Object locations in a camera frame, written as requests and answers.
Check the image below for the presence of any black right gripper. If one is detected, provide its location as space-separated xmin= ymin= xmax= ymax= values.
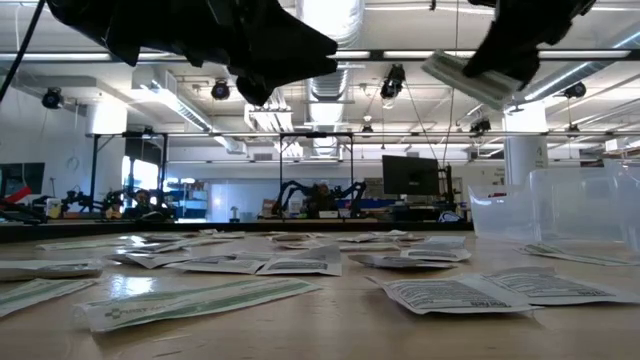
xmin=461 ymin=0 xmax=597 ymax=80

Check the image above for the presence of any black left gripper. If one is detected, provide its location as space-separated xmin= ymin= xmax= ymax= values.
xmin=46 ymin=0 xmax=340 ymax=92

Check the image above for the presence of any black overhead light bar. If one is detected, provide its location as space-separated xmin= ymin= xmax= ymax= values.
xmin=0 ymin=48 xmax=640 ymax=63

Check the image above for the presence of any white round pillar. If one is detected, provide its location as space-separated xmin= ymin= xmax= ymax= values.
xmin=502 ymin=102 xmax=550 ymax=187

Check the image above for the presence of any person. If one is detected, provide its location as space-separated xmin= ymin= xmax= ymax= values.
xmin=309 ymin=183 xmax=336 ymax=219

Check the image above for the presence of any black computer monitor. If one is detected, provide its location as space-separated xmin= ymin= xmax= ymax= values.
xmin=382 ymin=154 xmax=441 ymax=197

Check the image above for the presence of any clear plastic container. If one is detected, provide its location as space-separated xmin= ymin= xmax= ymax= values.
xmin=602 ymin=158 xmax=640 ymax=257
xmin=468 ymin=167 xmax=632 ymax=246

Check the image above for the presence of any blue storage shelf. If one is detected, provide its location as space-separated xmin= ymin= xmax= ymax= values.
xmin=167 ymin=177 xmax=210 ymax=220

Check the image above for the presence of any red object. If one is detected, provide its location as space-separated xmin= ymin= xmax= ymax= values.
xmin=0 ymin=185 xmax=34 ymax=206

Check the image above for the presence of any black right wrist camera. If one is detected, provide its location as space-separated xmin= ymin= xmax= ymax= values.
xmin=499 ymin=41 xmax=557 ymax=90

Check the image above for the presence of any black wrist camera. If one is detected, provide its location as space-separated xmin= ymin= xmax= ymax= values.
xmin=233 ymin=73 xmax=275 ymax=107
xmin=499 ymin=41 xmax=557 ymax=90

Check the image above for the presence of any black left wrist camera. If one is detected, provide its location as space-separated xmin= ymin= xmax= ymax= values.
xmin=233 ymin=73 xmax=275 ymax=107

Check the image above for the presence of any silver ventilation duct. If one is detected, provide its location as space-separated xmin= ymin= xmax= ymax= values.
xmin=294 ymin=0 xmax=366 ymax=159
xmin=519 ymin=22 xmax=640 ymax=104

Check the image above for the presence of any black metal workstation frame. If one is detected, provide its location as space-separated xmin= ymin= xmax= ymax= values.
xmin=277 ymin=131 xmax=356 ymax=207
xmin=88 ymin=130 xmax=170 ymax=214

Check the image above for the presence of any white rectangular ceiling duct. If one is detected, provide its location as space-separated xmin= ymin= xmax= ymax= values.
xmin=130 ymin=67 xmax=249 ymax=155

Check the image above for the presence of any black metal rig frame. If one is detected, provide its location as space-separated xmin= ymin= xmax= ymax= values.
xmin=0 ymin=221 xmax=475 ymax=245

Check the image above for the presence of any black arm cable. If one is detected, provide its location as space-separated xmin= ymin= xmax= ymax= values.
xmin=0 ymin=0 xmax=48 ymax=102

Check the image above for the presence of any black wall screen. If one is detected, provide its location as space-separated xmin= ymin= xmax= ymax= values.
xmin=0 ymin=162 xmax=46 ymax=197

